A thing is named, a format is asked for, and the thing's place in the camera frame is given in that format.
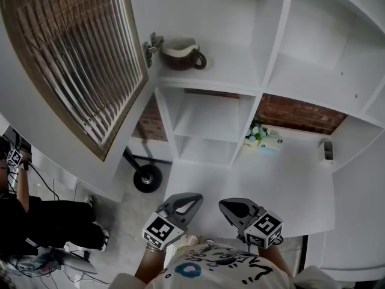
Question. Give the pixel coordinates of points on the person's right slipper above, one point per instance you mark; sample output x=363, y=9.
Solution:
x=209, y=241

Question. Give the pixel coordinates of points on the person's slipper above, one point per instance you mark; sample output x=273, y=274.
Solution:
x=209, y=241
x=191, y=239

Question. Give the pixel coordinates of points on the white pot with flowers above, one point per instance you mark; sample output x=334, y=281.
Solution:
x=254, y=135

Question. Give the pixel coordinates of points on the ribbed glass cabinet door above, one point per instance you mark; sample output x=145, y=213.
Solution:
x=75, y=56

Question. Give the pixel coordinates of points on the person's left slipper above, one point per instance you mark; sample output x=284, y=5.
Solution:
x=191, y=239

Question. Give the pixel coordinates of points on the silver shiny jacket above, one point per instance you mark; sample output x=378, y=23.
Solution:
x=72, y=262

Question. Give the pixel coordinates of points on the pale tissue box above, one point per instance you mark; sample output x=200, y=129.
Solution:
x=270, y=144

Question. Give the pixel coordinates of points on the black coat rack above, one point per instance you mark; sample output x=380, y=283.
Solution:
x=147, y=178

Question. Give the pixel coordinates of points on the person's right forearm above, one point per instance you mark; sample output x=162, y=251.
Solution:
x=276, y=262

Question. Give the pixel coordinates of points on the black floor strip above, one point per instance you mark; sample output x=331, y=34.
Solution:
x=302, y=254

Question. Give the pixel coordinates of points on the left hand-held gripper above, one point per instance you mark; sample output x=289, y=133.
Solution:
x=159, y=229

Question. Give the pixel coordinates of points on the white desk with hutch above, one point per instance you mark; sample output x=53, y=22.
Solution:
x=255, y=185

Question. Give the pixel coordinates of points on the person's left forearm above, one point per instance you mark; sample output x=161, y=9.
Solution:
x=149, y=266

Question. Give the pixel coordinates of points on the brown and white mug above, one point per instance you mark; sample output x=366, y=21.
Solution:
x=177, y=59

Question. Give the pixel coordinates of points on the metal door hinge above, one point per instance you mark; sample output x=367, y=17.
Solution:
x=153, y=48

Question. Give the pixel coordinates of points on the white wall cabinet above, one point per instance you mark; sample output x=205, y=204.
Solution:
x=316, y=41

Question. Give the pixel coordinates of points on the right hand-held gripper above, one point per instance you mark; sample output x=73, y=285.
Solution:
x=264, y=226

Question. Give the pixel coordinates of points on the person's white printed shirt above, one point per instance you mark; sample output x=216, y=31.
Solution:
x=225, y=269

